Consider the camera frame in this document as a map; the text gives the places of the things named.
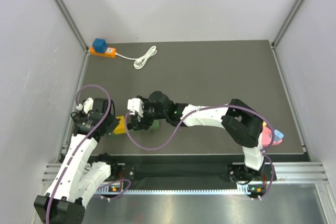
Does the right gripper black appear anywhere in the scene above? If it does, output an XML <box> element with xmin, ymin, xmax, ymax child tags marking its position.
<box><xmin>135</xmin><ymin>99</ymin><xmax>169</xmax><ymax>131</ymax></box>

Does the green power strip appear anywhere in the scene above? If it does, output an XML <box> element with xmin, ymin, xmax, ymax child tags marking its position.
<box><xmin>108</xmin><ymin>121</ymin><xmax>160</xmax><ymax>135</ymax></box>

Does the black plug adapter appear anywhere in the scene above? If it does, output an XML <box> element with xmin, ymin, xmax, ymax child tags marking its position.
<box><xmin>127</xmin><ymin>115</ymin><xmax>142</xmax><ymax>131</ymax></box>

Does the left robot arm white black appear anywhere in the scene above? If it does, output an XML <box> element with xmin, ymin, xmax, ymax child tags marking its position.
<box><xmin>34</xmin><ymin>98</ymin><xmax>121</xmax><ymax>223</ymax></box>

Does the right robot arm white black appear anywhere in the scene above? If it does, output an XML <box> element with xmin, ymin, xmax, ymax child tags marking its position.
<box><xmin>134</xmin><ymin>91</ymin><xmax>265</xmax><ymax>184</ymax></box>

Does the light blue plug adapter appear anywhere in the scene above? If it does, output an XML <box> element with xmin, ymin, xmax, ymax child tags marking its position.
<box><xmin>274</xmin><ymin>130</ymin><xmax>284</xmax><ymax>143</ymax></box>

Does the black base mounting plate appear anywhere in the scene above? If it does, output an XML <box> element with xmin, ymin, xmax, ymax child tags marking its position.
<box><xmin>86</xmin><ymin>154</ymin><xmax>278</xmax><ymax>190</ymax></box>

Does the orange power strip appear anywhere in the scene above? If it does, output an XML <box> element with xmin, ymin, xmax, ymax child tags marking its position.
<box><xmin>88</xmin><ymin>45</ymin><xmax>118</xmax><ymax>59</ymax></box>

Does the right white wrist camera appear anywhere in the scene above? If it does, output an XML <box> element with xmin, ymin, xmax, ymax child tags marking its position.
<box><xmin>127</xmin><ymin>98</ymin><xmax>144</xmax><ymax>118</ymax></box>

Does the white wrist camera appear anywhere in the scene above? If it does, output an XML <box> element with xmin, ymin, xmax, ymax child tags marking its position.
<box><xmin>127</xmin><ymin>98</ymin><xmax>144</xmax><ymax>118</ymax></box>
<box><xmin>76</xmin><ymin>98</ymin><xmax>94</xmax><ymax>114</ymax></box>

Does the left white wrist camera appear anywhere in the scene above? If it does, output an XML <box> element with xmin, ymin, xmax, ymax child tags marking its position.
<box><xmin>76</xmin><ymin>98</ymin><xmax>94</xmax><ymax>114</ymax></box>

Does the black cable with plug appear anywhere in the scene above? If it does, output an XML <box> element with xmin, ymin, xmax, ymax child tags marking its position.
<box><xmin>70</xmin><ymin>110</ymin><xmax>87</xmax><ymax>125</ymax></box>

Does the white coiled cable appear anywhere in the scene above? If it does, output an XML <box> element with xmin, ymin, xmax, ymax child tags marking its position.
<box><xmin>115</xmin><ymin>45</ymin><xmax>158</xmax><ymax>70</ymax></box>

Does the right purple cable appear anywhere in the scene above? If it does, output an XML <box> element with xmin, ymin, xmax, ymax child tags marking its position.
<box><xmin>125</xmin><ymin>104</ymin><xmax>276</xmax><ymax>201</ymax></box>

